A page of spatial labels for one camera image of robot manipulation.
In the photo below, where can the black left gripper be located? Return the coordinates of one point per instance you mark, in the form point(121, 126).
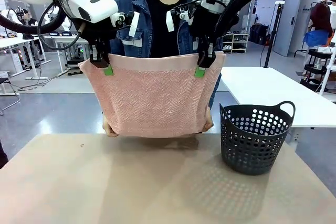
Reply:
point(98, 37)

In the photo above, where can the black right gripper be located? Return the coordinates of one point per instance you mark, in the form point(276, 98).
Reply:
point(206, 35)

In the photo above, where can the pink towel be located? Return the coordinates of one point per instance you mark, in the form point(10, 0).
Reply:
point(157, 98)

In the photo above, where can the person's left hand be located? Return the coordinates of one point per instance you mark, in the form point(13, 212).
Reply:
point(208, 123)

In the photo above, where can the person's right hand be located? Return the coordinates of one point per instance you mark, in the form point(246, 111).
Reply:
point(109, 129)

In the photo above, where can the white shoe rack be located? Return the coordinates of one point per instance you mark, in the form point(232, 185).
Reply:
point(236, 43)

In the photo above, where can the white background desk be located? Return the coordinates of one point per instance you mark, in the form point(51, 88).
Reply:
point(15, 41)
point(68, 39)

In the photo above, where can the black name sign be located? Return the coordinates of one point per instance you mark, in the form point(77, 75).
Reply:
point(55, 34)
point(66, 34)

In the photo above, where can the dark suitcase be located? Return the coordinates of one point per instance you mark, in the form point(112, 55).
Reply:
point(258, 33)

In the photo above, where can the white table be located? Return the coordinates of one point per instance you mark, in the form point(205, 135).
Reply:
point(262, 85)

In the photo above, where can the person in denim jacket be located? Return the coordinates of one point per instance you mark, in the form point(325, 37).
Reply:
point(157, 24)

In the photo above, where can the black tripod stand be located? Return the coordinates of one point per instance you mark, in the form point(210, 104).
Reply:
point(273, 32)

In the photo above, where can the background person with headset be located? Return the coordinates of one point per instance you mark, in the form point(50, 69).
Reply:
point(31, 23)

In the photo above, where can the black perforated plastic basket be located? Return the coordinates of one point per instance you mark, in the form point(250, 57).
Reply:
point(252, 155)

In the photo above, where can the black utility cart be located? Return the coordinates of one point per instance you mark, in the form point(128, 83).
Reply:
point(319, 53)

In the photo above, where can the background person in red top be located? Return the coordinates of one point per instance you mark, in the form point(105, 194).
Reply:
point(321, 16)

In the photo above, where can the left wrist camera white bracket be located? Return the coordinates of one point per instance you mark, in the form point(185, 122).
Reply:
point(134, 24)

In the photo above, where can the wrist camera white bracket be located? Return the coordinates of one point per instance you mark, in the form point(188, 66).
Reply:
point(170, 22)
point(134, 24)

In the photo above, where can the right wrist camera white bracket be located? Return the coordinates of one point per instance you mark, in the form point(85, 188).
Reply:
point(170, 22)

